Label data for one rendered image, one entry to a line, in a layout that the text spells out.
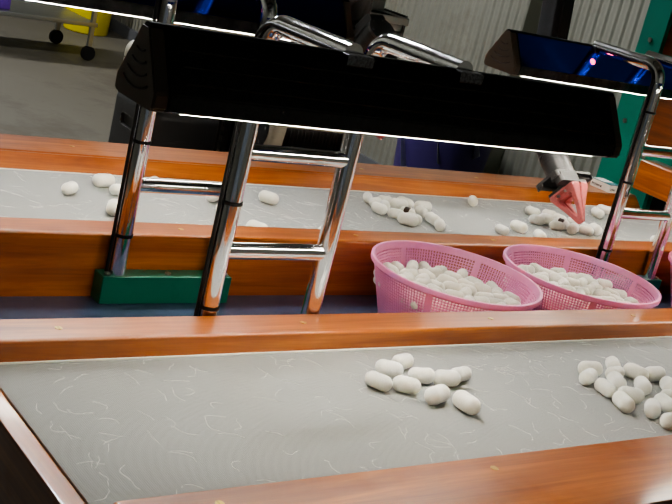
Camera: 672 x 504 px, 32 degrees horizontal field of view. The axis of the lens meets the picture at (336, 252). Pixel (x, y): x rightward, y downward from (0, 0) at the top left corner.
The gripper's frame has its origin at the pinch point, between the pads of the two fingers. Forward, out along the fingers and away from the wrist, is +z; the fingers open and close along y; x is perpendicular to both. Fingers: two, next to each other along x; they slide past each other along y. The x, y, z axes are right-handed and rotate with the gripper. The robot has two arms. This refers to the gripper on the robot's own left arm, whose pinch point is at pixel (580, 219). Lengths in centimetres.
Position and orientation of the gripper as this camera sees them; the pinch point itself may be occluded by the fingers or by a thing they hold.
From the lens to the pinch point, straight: 231.3
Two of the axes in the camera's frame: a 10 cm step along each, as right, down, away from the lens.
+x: -5.4, 5.0, 6.8
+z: 2.8, 8.7, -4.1
